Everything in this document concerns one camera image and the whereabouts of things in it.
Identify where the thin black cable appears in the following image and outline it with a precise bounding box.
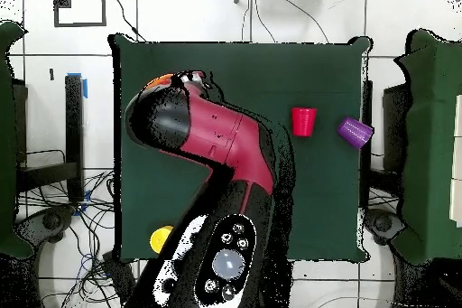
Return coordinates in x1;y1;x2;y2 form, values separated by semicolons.
266;0;330;44
106;0;147;42

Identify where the white box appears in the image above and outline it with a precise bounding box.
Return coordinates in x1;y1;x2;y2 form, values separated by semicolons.
448;94;462;228

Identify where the red cup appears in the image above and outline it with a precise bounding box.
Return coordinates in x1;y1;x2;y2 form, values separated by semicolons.
291;107;319;138

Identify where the large orange bowl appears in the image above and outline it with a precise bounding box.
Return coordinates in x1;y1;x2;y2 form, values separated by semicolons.
143;73;176;89

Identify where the yellow cup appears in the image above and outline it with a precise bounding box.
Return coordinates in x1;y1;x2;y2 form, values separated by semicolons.
149;225;174;254

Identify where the dark grey chair base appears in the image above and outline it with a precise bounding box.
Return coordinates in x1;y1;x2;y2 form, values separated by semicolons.
15;205;78;247
363;208;407;246

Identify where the black upright post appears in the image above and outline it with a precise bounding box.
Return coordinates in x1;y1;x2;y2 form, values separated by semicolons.
359;79;374;208

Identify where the black floor tape square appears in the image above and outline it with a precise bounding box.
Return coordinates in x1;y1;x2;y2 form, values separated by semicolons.
52;0;108;28

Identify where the black power brick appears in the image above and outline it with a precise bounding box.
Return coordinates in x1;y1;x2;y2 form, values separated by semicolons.
101;249;138;303

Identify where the dark green tablecloth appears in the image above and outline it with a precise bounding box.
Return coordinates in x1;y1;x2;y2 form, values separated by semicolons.
107;32;373;264
0;20;35;260
393;29;462;266

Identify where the tangle of cables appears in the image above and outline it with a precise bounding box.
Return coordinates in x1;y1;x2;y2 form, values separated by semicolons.
17;148;145;308

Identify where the black metal stand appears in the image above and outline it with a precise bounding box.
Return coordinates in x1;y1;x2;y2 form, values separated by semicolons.
15;74;86;203

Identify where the black box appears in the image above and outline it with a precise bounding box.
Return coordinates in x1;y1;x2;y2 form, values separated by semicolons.
12;81;29;164
382;83;411;173

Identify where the purple cup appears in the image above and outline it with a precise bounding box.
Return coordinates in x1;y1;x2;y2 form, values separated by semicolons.
337;116;375;151

